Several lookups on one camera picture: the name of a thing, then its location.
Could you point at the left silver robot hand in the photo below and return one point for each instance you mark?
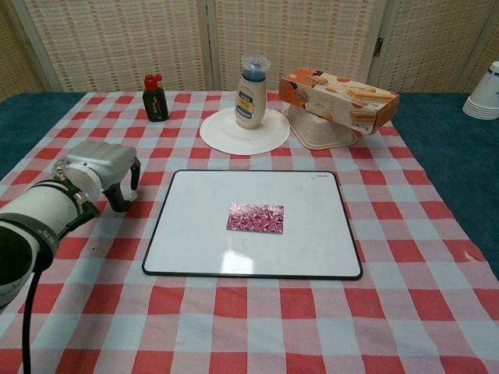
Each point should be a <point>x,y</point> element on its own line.
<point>101,165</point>

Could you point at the red patterned candy packet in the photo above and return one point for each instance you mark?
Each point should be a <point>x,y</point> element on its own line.
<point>255,219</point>

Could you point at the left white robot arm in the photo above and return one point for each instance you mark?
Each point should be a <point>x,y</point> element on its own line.
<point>35,222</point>

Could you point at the black ink bottle red cap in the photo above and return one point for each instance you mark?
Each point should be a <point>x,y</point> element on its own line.
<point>155,102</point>

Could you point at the woven folding screen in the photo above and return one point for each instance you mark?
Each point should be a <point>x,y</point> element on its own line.
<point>117,43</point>

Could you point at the round white paper plate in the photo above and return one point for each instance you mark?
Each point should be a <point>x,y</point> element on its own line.
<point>222,134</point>

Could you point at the cream squeeze bottle blue cap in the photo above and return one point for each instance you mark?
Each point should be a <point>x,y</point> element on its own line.
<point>251,103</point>

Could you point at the red white checkered tablecloth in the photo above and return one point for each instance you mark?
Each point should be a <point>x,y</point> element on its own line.
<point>249,311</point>

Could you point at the cream plastic food container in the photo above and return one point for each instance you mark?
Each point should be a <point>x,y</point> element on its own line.
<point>323,130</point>

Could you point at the orange biscuit box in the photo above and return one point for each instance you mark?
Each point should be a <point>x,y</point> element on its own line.
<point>335,99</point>

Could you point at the metal screen hinge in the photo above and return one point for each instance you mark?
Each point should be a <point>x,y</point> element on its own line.
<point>378,46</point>

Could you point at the stack of white paper cups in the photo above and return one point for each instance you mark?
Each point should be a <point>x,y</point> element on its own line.
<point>483,101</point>

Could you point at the white board black frame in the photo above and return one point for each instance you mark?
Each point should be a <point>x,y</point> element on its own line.
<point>249,226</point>

